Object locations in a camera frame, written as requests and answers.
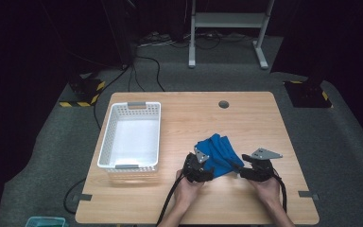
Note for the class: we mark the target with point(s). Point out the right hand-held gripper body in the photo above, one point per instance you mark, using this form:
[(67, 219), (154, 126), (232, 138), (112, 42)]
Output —
[(263, 165)]

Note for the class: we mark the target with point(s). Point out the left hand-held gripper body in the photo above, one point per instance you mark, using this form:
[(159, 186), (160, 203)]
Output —
[(193, 167)]

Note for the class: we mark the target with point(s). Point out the blue printed t-shirt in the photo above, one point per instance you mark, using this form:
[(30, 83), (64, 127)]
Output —
[(222, 154)]

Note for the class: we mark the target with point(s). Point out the white plastic basket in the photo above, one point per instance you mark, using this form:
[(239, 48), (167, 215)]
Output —
[(132, 148)]

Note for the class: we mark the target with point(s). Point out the person's left hand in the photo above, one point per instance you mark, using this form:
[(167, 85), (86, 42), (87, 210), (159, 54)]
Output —
[(187, 190)]

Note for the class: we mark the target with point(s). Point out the person's right hand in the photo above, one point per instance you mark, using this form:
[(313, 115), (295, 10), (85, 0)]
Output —
[(266, 190)]

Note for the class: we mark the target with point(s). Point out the black base with yellow stripes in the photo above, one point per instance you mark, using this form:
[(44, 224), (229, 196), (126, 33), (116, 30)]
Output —
[(308, 94), (85, 91)]

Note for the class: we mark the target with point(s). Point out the teal plastic box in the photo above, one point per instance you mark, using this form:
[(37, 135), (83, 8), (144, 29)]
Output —
[(45, 222)]

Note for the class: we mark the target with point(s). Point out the grey table edge bracket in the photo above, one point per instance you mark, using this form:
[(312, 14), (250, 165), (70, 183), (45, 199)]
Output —
[(85, 197), (305, 194)]

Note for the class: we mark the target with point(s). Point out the white metal stand frame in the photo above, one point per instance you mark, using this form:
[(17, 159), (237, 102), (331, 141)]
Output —
[(228, 20)]

